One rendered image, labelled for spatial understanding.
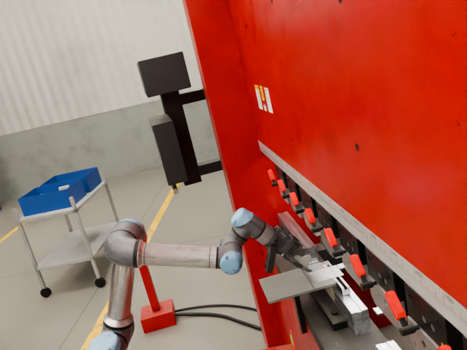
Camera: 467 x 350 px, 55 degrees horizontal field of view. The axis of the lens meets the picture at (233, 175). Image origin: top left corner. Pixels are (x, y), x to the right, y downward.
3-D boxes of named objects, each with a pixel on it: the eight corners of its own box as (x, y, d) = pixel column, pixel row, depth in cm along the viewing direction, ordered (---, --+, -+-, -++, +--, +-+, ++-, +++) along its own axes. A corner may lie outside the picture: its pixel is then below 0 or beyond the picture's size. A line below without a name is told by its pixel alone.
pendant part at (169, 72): (170, 185, 310) (136, 63, 287) (205, 176, 314) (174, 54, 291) (178, 206, 261) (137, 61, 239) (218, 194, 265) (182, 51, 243)
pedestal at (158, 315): (145, 319, 359) (115, 226, 337) (175, 310, 361) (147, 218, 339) (144, 334, 340) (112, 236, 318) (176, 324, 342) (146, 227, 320)
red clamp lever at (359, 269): (347, 255, 118) (363, 289, 113) (362, 251, 118) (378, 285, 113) (347, 257, 119) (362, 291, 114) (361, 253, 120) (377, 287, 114)
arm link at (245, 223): (228, 219, 166) (242, 202, 164) (251, 235, 169) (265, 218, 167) (229, 228, 159) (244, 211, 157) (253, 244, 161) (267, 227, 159)
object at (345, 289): (324, 271, 181) (322, 264, 180) (331, 269, 181) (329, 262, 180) (342, 296, 161) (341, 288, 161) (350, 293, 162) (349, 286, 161)
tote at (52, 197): (41, 204, 461) (35, 187, 456) (86, 194, 455) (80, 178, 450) (23, 217, 426) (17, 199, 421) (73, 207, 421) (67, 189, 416)
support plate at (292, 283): (258, 281, 180) (258, 279, 180) (320, 264, 183) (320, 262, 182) (269, 304, 163) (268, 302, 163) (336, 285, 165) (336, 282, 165)
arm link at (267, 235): (256, 242, 161) (251, 234, 169) (265, 248, 162) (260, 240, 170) (268, 226, 160) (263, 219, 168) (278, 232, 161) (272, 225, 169)
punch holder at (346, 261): (343, 268, 140) (335, 220, 136) (368, 260, 141) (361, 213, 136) (363, 291, 126) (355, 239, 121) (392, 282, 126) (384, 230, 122)
